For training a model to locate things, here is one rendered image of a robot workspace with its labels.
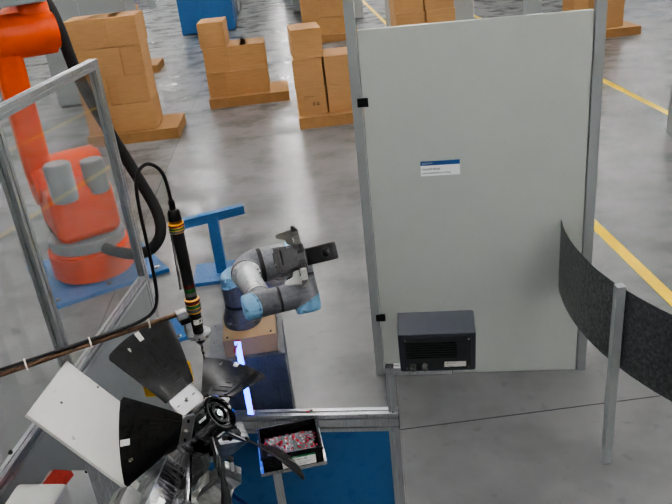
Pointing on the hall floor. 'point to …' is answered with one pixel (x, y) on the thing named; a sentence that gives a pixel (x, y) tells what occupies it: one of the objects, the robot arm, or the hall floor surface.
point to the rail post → (397, 467)
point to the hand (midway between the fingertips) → (300, 255)
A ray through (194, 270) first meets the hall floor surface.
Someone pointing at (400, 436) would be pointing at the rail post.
